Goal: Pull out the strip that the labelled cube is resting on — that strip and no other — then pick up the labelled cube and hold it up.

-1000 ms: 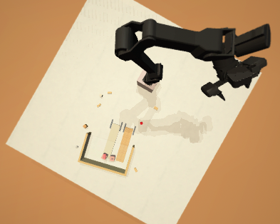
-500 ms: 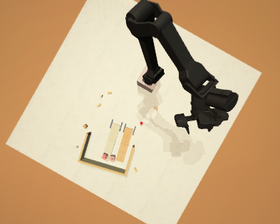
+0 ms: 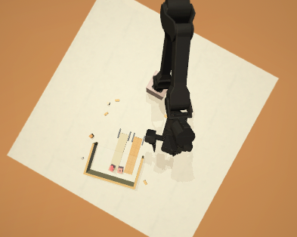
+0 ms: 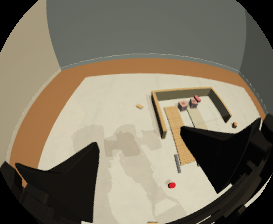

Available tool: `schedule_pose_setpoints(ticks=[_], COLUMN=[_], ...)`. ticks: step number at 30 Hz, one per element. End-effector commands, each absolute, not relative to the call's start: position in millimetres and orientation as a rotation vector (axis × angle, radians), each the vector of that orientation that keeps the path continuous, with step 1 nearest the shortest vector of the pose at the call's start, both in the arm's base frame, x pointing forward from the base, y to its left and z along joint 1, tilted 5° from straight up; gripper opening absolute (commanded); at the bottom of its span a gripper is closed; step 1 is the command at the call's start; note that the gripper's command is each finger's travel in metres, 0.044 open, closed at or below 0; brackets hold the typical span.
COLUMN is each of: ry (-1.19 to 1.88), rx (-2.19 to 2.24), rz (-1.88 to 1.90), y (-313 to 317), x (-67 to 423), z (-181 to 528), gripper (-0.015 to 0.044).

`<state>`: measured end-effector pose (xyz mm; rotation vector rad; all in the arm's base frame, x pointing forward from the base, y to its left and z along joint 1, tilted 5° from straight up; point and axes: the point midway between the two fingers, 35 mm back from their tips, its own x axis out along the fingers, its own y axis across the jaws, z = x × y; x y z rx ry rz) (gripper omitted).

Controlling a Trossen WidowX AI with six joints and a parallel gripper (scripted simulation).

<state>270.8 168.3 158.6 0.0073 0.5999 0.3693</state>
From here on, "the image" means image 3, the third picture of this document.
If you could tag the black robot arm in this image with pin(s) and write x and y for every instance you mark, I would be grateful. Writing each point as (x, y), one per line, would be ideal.
(177, 22)

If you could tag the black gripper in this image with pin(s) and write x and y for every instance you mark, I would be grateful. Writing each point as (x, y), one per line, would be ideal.
(151, 138)

